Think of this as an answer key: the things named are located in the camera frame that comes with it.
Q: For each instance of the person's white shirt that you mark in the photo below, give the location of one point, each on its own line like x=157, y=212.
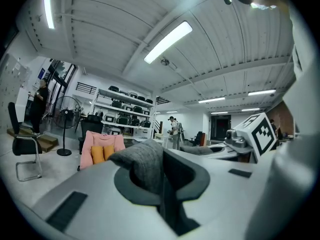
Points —
x=305, y=109

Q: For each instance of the black cantilever office chair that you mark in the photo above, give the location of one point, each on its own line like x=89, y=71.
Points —
x=25, y=144

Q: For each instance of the white shelving rack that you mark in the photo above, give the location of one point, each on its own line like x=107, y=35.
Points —
x=125, y=109

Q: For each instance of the wooden step platform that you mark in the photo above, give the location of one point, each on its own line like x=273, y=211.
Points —
x=47, y=141

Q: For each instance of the white table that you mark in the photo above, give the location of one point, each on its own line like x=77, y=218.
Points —
x=163, y=139

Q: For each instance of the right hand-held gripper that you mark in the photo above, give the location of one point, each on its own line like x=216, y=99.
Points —
x=260, y=134

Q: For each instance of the white locker cabinet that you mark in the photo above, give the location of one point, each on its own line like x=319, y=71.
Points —
x=11, y=89

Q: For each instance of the round ceiling fixture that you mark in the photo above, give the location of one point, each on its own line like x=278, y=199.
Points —
x=165, y=62

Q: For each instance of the black pedestal fan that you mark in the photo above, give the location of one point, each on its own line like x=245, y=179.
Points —
x=66, y=114

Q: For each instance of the small black swivel chair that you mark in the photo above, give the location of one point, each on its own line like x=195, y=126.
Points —
x=198, y=137

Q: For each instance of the black wall railing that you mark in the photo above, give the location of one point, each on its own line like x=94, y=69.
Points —
x=86, y=87

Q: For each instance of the long ceiling light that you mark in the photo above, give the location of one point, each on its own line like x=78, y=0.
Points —
x=219, y=112
x=211, y=100
x=261, y=92
x=167, y=42
x=250, y=109
x=48, y=6

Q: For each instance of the pink padded seat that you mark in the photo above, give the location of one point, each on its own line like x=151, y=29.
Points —
x=101, y=140

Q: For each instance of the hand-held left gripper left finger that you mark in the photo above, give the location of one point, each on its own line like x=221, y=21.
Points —
x=100, y=209

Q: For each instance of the group of black and white cases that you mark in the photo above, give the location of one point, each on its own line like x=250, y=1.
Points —
x=130, y=119

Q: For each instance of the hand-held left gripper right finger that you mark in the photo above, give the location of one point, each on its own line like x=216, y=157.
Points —
x=225, y=199

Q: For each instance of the orange cushion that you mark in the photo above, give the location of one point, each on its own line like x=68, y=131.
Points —
x=97, y=154
x=108, y=151

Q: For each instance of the grey felt backpack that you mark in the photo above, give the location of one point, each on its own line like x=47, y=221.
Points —
x=145, y=161

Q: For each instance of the black mesh office chair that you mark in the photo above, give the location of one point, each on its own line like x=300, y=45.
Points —
x=91, y=125

